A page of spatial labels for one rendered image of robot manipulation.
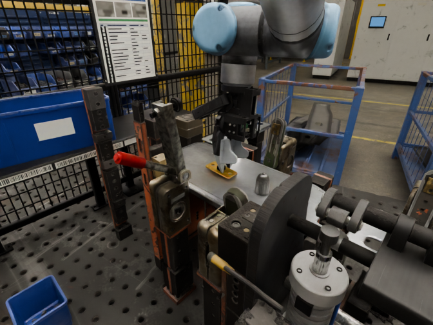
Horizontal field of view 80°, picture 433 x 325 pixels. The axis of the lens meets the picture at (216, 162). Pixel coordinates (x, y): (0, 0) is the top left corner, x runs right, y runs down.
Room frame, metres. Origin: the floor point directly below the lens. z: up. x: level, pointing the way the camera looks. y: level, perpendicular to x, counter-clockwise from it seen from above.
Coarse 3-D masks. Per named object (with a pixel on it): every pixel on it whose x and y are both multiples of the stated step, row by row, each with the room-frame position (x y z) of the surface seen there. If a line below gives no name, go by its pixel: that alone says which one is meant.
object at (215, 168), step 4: (208, 164) 0.60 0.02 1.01; (212, 164) 0.60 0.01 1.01; (216, 164) 0.60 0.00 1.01; (208, 168) 0.58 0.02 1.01; (212, 168) 0.58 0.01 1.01; (216, 168) 0.58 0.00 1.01; (224, 168) 0.57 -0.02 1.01; (228, 168) 0.58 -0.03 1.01; (216, 172) 0.56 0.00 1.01; (220, 172) 0.56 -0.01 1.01; (224, 172) 0.56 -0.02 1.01; (228, 172) 0.56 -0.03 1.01; (232, 172) 0.56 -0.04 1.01; (236, 172) 0.56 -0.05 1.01; (224, 176) 0.54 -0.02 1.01; (228, 176) 0.54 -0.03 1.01; (232, 176) 0.55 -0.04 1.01
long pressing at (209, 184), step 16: (192, 144) 0.76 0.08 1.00; (208, 144) 0.76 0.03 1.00; (192, 160) 0.65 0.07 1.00; (208, 160) 0.65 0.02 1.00; (240, 160) 0.65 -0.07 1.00; (192, 176) 0.56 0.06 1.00; (208, 176) 0.56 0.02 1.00; (240, 176) 0.56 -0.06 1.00; (256, 176) 0.56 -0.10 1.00; (272, 176) 0.56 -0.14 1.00; (288, 176) 0.56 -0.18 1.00; (192, 192) 0.50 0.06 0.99; (208, 192) 0.48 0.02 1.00; (224, 192) 0.49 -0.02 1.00; (320, 192) 0.49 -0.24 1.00; (320, 224) 0.38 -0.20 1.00; (368, 224) 0.38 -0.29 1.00; (352, 240) 0.34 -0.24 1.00
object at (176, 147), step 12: (156, 108) 0.45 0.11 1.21; (168, 108) 0.45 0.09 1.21; (180, 108) 0.47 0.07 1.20; (156, 120) 0.46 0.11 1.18; (168, 120) 0.45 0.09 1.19; (168, 132) 0.44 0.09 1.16; (168, 144) 0.45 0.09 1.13; (180, 144) 0.46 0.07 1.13; (168, 156) 0.46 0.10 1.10; (180, 156) 0.46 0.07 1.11; (180, 168) 0.46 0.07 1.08
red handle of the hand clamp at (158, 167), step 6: (114, 156) 0.39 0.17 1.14; (120, 156) 0.38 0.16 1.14; (126, 156) 0.39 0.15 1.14; (132, 156) 0.40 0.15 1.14; (138, 156) 0.41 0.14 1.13; (120, 162) 0.38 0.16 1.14; (126, 162) 0.39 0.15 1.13; (132, 162) 0.39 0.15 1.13; (138, 162) 0.40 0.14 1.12; (144, 162) 0.41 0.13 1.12; (150, 162) 0.42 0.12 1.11; (156, 162) 0.44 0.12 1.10; (150, 168) 0.42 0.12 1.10; (156, 168) 0.43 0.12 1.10; (162, 168) 0.44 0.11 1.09; (168, 168) 0.45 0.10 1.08; (174, 168) 0.46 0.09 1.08; (174, 174) 0.46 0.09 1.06
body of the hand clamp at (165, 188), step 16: (160, 176) 0.48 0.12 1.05; (160, 192) 0.42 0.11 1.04; (176, 192) 0.43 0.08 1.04; (160, 208) 0.43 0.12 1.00; (176, 208) 0.43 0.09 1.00; (160, 224) 0.43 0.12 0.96; (176, 224) 0.43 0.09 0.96; (176, 240) 0.43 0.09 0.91; (176, 256) 0.43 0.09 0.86; (176, 272) 0.43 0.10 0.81; (192, 272) 0.46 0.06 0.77; (176, 288) 0.42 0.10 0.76; (192, 288) 0.45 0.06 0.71; (176, 304) 0.41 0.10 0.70
